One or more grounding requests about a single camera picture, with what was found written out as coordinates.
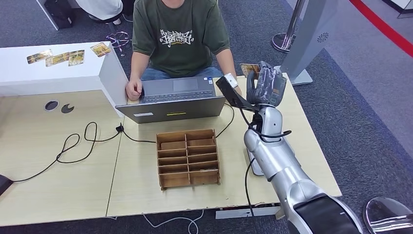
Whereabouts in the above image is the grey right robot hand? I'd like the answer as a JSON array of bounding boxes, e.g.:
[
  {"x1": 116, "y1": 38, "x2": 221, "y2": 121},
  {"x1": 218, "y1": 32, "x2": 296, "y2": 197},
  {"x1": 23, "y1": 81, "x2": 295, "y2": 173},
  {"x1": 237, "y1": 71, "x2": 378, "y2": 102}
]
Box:
[{"x1": 246, "y1": 60, "x2": 288, "y2": 108}]

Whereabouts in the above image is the person's right hand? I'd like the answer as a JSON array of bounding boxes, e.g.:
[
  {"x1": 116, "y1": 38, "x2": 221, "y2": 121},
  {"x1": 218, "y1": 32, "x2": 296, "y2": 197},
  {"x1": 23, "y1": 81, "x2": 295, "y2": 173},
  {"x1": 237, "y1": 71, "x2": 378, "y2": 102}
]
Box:
[{"x1": 126, "y1": 79, "x2": 144, "y2": 101}]

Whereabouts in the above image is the gold patterned ID card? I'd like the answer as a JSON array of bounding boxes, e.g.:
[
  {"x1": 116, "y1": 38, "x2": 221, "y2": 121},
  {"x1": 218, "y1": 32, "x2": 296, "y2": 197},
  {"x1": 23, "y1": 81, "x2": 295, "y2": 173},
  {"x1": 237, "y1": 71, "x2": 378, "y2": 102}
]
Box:
[{"x1": 240, "y1": 63, "x2": 261, "y2": 79}]

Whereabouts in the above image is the gold patterned hotel card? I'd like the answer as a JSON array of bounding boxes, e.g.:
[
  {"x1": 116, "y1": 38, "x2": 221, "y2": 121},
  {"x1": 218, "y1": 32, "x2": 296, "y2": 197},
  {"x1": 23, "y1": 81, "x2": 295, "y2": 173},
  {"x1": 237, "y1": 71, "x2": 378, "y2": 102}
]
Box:
[
  {"x1": 68, "y1": 49, "x2": 85, "y2": 67},
  {"x1": 45, "y1": 52, "x2": 71, "y2": 67},
  {"x1": 90, "y1": 42, "x2": 112, "y2": 58},
  {"x1": 26, "y1": 49, "x2": 53, "y2": 64}
]

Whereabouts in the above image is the person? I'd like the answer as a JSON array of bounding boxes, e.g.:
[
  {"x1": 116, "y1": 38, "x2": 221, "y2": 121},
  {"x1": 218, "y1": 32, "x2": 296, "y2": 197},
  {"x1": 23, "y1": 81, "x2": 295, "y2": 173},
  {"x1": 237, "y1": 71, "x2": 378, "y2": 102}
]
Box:
[
  {"x1": 126, "y1": 0, "x2": 243, "y2": 101},
  {"x1": 75, "y1": 0, "x2": 125, "y2": 20}
]

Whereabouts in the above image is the grey card reader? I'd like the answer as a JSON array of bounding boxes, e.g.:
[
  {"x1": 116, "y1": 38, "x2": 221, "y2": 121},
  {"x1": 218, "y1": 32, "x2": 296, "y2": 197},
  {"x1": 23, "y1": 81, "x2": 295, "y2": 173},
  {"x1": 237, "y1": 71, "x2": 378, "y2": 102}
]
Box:
[{"x1": 246, "y1": 148, "x2": 265, "y2": 177}]

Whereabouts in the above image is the wooden card organizer box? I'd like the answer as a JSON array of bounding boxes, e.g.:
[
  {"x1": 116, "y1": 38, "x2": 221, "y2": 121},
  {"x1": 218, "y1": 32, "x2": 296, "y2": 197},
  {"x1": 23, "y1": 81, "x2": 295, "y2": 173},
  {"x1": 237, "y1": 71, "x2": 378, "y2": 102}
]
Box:
[{"x1": 156, "y1": 129, "x2": 221, "y2": 191}]

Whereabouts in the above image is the grey laptop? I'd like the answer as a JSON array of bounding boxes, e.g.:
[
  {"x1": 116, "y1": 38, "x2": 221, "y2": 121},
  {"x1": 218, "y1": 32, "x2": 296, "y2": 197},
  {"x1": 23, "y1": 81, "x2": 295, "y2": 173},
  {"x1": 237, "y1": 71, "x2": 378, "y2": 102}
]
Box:
[{"x1": 115, "y1": 76, "x2": 226, "y2": 124}]

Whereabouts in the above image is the chair star base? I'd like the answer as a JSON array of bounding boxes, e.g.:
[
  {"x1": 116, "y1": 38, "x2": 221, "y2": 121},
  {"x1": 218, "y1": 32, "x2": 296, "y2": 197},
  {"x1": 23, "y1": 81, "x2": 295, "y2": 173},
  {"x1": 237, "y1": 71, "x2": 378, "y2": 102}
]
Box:
[{"x1": 106, "y1": 30, "x2": 131, "y2": 57}]

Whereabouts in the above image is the grey kiosk stand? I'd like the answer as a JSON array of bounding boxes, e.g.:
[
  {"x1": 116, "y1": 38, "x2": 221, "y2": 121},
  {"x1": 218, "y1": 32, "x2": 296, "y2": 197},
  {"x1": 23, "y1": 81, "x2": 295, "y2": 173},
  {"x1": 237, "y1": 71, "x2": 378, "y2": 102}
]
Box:
[{"x1": 273, "y1": 0, "x2": 339, "y2": 86}]

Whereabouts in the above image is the white counter block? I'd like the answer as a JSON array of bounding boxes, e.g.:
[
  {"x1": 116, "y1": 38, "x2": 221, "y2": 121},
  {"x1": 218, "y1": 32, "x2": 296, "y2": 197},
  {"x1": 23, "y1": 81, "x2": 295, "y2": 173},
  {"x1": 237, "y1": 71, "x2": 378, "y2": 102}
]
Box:
[{"x1": 0, "y1": 41, "x2": 129, "y2": 117}]

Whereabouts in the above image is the black round stool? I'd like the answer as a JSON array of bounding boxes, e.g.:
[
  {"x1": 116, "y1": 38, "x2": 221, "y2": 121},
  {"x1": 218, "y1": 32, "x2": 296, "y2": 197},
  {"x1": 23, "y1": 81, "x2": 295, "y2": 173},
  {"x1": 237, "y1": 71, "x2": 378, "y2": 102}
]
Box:
[{"x1": 89, "y1": 13, "x2": 123, "y2": 25}]

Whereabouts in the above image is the black case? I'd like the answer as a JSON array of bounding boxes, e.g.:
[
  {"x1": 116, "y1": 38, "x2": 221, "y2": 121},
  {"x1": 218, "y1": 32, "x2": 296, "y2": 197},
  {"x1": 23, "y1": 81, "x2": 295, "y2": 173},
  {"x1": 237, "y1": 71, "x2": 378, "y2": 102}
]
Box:
[{"x1": 44, "y1": 0, "x2": 74, "y2": 29}]

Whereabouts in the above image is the display cabinet base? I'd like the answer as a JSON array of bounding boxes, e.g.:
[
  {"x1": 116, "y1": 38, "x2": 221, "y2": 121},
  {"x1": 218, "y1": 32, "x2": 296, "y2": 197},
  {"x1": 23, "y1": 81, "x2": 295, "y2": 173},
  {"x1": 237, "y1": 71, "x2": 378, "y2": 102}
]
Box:
[{"x1": 383, "y1": 0, "x2": 413, "y2": 19}]

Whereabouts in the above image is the black device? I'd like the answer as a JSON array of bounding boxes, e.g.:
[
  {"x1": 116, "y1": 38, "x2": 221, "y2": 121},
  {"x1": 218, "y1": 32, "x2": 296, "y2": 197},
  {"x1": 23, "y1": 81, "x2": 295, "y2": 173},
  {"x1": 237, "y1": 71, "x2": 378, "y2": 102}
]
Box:
[{"x1": 0, "y1": 175, "x2": 14, "y2": 196}]

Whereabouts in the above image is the shiny chrome round base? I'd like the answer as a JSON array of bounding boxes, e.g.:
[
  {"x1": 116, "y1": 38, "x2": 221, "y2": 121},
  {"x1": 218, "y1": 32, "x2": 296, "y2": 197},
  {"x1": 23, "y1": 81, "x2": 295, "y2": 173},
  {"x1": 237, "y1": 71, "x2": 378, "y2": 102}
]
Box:
[{"x1": 362, "y1": 197, "x2": 413, "y2": 234}]

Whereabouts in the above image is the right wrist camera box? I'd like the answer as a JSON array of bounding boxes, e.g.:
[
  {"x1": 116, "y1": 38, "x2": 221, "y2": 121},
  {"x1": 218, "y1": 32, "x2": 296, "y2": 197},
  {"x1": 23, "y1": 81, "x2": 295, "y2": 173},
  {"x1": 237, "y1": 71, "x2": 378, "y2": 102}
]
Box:
[{"x1": 215, "y1": 73, "x2": 241, "y2": 98}]

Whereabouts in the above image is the black laptop power cable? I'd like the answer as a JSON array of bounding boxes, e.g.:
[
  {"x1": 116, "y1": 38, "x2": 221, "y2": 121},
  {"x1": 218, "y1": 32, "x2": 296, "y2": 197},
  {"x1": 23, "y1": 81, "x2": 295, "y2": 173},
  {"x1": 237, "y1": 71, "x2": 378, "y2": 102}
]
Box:
[{"x1": 13, "y1": 103, "x2": 235, "y2": 183}]

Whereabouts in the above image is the chrome stanchion post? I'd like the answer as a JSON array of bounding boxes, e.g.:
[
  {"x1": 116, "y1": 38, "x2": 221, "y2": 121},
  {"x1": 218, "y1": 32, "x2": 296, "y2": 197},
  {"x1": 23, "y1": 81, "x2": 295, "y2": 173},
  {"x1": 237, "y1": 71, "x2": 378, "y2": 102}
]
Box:
[{"x1": 272, "y1": 0, "x2": 307, "y2": 53}]

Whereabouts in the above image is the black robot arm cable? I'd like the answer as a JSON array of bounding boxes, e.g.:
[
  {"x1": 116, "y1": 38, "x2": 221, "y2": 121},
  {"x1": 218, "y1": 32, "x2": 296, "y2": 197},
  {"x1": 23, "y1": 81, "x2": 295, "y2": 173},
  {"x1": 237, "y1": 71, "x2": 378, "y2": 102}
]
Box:
[{"x1": 239, "y1": 106, "x2": 293, "y2": 217}]

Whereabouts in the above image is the white cable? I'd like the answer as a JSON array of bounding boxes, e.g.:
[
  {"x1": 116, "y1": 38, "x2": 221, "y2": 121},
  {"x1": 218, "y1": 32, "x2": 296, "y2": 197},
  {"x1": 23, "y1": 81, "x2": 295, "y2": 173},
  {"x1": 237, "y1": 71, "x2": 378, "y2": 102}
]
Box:
[{"x1": 142, "y1": 210, "x2": 205, "y2": 234}]

